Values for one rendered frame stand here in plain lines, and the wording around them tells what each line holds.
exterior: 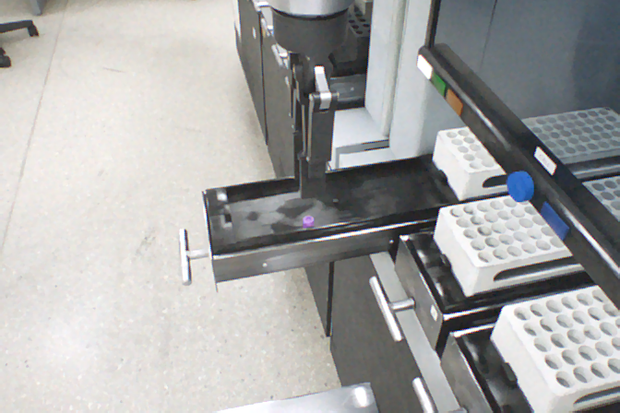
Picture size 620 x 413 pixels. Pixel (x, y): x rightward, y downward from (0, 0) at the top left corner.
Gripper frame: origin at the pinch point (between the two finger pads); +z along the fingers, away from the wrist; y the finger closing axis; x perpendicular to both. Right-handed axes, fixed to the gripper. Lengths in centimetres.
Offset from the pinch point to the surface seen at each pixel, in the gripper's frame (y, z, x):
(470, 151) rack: 3.6, 4.9, -24.3
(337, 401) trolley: -24.9, 9.4, 3.2
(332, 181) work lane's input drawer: 8.8, 11.2, -5.9
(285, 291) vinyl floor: 51, 92, -6
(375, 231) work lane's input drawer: -2.5, 11.2, -8.6
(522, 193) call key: -17.0, -6.9, -16.7
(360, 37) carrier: 38.9, 3.5, -19.5
